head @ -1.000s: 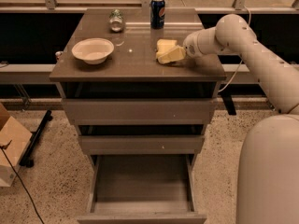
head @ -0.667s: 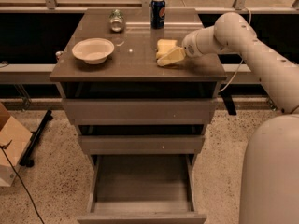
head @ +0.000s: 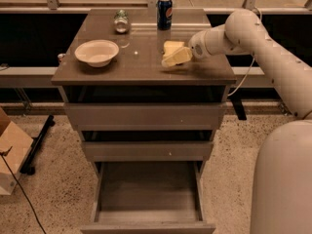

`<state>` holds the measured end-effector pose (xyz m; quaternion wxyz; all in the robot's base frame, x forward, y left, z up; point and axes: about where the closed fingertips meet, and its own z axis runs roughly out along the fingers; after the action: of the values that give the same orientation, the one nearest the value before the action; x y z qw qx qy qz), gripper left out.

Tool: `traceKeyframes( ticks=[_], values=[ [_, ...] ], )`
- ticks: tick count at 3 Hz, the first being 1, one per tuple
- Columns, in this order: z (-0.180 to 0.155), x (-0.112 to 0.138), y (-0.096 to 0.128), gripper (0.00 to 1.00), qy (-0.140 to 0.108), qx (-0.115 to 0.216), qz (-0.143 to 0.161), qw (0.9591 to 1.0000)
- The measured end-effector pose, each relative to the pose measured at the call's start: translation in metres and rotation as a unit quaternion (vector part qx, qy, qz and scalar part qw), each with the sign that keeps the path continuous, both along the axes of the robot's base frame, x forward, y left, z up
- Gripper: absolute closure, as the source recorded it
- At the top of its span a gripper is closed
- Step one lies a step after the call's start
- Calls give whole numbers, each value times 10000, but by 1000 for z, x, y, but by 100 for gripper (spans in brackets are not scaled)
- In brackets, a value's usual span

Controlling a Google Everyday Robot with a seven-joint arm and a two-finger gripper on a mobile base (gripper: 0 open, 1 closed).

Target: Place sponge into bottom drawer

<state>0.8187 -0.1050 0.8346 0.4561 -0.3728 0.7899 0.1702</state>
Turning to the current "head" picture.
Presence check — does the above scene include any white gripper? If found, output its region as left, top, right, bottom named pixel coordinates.
left=162, top=30, right=211, bottom=67

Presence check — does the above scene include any yellow sponge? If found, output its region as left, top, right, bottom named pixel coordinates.
left=163, top=41, right=184, bottom=59

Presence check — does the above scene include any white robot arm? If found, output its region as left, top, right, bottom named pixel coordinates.
left=162, top=9, right=312, bottom=234

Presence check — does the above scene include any grey drawer cabinet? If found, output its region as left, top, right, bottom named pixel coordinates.
left=51, top=8, right=238, bottom=180

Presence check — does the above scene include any grey top drawer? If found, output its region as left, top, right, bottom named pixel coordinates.
left=64, top=103, right=225, bottom=131

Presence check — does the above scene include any grey middle drawer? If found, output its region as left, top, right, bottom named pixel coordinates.
left=82, top=141, right=213, bottom=162

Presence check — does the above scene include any grey open bottom drawer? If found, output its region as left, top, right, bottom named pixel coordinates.
left=81, top=161, right=215, bottom=234

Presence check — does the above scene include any blue pepsi can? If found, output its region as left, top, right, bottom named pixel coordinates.
left=157, top=0, right=173, bottom=30

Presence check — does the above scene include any clear glass jar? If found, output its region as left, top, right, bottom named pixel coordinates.
left=114, top=10, right=130, bottom=33

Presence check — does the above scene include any white bowl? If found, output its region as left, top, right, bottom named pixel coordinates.
left=75, top=40, right=119, bottom=67

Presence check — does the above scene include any small metal knob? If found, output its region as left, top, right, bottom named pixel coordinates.
left=58, top=54, right=65, bottom=63

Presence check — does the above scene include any cardboard box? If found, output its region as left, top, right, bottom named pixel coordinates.
left=0, top=108, right=32, bottom=195

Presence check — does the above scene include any black stand leg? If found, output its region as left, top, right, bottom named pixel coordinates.
left=19, top=115, right=55, bottom=176

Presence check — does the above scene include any white cable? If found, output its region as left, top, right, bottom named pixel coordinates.
left=227, top=7, right=263, bottom=98

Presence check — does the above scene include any black floor cable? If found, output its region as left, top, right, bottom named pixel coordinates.
left=0, top=146, right=48, bottom=234

